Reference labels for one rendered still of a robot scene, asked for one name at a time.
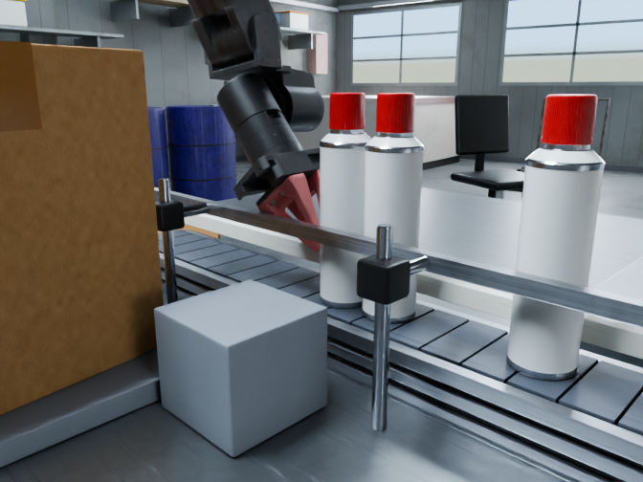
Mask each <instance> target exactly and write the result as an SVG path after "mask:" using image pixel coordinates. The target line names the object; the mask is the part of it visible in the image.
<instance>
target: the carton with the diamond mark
mask: <svg viewBox="0 0 643 482"><path fill-rule="evenodd" d="M161 306H164V300H163V288H162V276H161V264H160V252H159V239H158V228H157V215H156V204H155V191H154V179H153V167H152V155H151V143H150V131H149V118H148V107H147V94H146V83H145V70H144V53H143V52H142V51H140V50H130V49H114V48H99V47H82V46H66V45H50V44H33V43H32V42H16V41H1V40H0V415H2V414H5V413H7V412H9V411H12V410H14V409H16V408H19V407H21V406H23V405H26V404H29V403H31V402H33V401H36V400H38V399H40V398H43V397H45V396H47V395H50V394H52V393H54V392H57V391H58V390H60V389H63V388H65V387H67V386H70V385H72V384H74V383H78V382H80V381H83V380H85V379H87V378H90V377H92V376H94V375H97V374H99V373H100V372H103V371H105V370H107V369H110V368H112V367H115V366H117V365H119V364H122V363H124V362H128V361H130V360H132V359H135V358H137V357H139V356H141V355H143V354H145V353H148V352H150V351H152V350H155V349H157V341H156V330H155V318H154V309H155V308H157V307H161Z"/></svg>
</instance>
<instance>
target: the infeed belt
mask: <svg viewBox="0 0 643 482"><path fill-rule="evenodd" d="M173 242H174V255H175V259H178V260H181V261H183V262H186V263H189V264H190V265H193V266H196V267H198V268H201V269H203V270H206V271H209V272H211V273H214V274H218V275H221V276H224V277H226V278H228V279H230V280H233V281H236V282H238V283H240V282H243V281H246V280H250V279H251V280H253V281H256V282H258V283H261V284H264V285H267V286H269V287H272V288H275V289H278V290H280V291H282V292H285V293H288V294H290V295H293V296H298V297H300V298H303V299H306V300H309V301H311V302H314V303H317V304H319V305H321V306H324V307H326V308H327V316H328V317H330V318H334V319H336V320H339V321H341V322H344V323H347V324H349V325H352V326H355V327H357V328H360V329H363V330H365V331H368V332H369V333H372V334H374V321H373V320H370V319H368V318H366V317H364V315H363V314H362V306H361V307H357V308H335V307H331V306H327V305H325V304H323V303H322V302H321V300H320V273H318V272H315V271H311V270H308V269H305V268H303V267H299V266H296V265H293V264H290V263H287V262H283V261H280V260H279V261H278V260H277V259H274V258H272V257H268V256H265V255H262V254H259V253H256V252H250V251H247V250H244V249H240V248H238V247H235V246H232V245H229V244H224V243H222V242H219V241H216V240H213V239H209V238H207V237H204V236H201V235H197V234H194V233H191V232H188V231H185V230H174V231H173ZM389 339H390V340H392V341H395V342H398V343H400V344H403V345H405V346H407V347H410V348H412V349H415V350H418V351H420V352H423V353H426V354H428V355H431V356H433V357H436V358H439V359H441V360H443V361H446V362H450V363H453V364H455V365H458V366H460V367H463V368H466V369H468V370H471V371H474V372H476V373H478V374H481V375H483V376H486V377H488V378H491V379H494V380H496V381H499V382H502V383H506V384H509V385H511V386H514V387H516V388H518V389H521V390H523V391H526V392H529V393H531V394H534V395H537V396H539V397H542V398H544V399H547V400H549V401H551V402H554V403H557V404H559V405H564V406H566V407H569V408H571V409H574V410H577V411H579V412H582V413H585V414H586V415H589V416H592V417H594V418H597V419H599V420H602V421H605V422H607V423H610V424H613V425H615V426H618V427H621V428H624V429H626V430H629V431H632V432H634V433H637V434H640V435H642V436H643V373H640V372H637V371H634V370H630V369H628V368H625V367H622V366H619V365H615V364H612V363H609V362H606V361H600V362H598V360H597V359H594V358H592V357H588V356H585V355H582V354H579V359H578V370H577V372H576V374H575V375H574V376H573V377H571V378H569V379H566V380H559V381H549V380H541V379H536V378H532V377H529V376H526V375H523V374H522V373H520V372H518V371H516V370H515V369H513V368H512V367H511V366H510V365H509V364H508V362H507V359H506V356H507V351H508V341H509V334H508V331H505V330H502V329H499V328H496V327H493V326H490V325H486V324H483V323H480V322H477V321H474V320H471V321H470V320H469V319H467V318H463V317H460V316H456V315H453V314H450V313H447V312H443V311H440V310H437V309H436V310H434V308H432V307H428V306H425V305H422V304H419V303H416V315H415V317H414V318H413V319H412V320H409V321H407V322H402V323H391V324H390V330H389Z"/></svg>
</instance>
